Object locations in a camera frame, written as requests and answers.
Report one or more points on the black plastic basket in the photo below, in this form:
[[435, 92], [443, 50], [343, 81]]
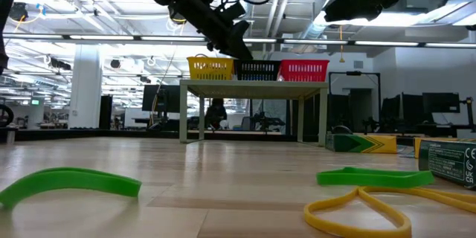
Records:
[[256, 70]]

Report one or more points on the bright ceiling light panel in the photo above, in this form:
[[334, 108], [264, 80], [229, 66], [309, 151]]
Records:
[[390, 18]]

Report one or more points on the black monitor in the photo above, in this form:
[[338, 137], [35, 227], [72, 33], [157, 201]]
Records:
[[160, 98], [440, 103]]

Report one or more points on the black tyre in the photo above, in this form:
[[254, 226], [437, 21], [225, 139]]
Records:
[[5, 115]]

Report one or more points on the green exit sign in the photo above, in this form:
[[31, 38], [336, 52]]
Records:
[[35, 102]]

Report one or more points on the person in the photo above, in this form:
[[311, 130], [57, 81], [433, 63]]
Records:
[[215, 113]]

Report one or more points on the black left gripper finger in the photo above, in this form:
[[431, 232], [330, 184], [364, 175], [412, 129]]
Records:
[[236, 50], [241, 37]]

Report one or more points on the black tall speaker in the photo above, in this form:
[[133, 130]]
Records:
[[105, 111]]

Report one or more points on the red plastic basket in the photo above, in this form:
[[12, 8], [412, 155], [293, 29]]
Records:
[[303, 71]]

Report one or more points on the yellow rubber band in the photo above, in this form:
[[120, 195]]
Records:
[[308, 215]]

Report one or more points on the silver spiral ventilation duct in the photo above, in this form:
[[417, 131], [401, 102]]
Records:
[[253, 15]]

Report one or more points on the green rubber band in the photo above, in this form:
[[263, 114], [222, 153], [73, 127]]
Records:
[[372, 180], [74, 180]]

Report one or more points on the yellow plastic basket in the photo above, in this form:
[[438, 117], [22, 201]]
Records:
[[208, 68]]

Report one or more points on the white column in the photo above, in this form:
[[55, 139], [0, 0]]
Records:
[[85, 89]]

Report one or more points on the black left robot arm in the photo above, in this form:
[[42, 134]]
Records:
[[7, 7]]

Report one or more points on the black door frame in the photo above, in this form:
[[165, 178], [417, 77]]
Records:
[[353, 73]]

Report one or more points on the pale green riser shelf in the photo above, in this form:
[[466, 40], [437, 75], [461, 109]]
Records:
[[253, 89]]

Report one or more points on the long ceiling light strip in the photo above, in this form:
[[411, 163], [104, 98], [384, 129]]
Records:
[[100, 37]]

